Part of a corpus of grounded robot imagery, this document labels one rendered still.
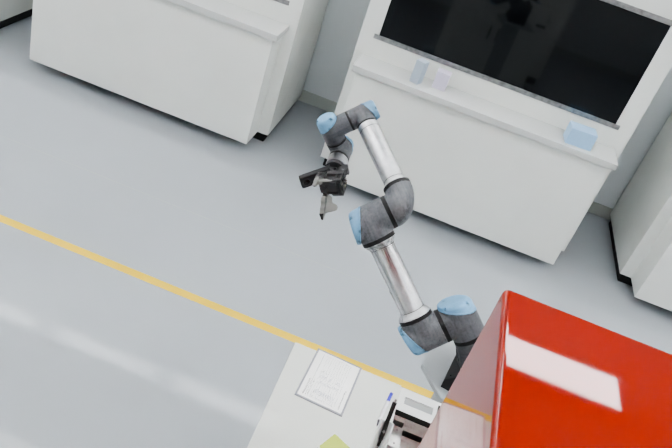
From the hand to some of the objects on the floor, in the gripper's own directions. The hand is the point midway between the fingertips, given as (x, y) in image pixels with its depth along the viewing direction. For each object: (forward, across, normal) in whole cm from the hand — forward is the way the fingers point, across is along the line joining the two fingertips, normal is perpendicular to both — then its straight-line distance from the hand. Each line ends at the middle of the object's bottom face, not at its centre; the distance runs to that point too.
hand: (315, 203), depth 242 cm
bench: (-230, +186, -1) cm, 296 cm away
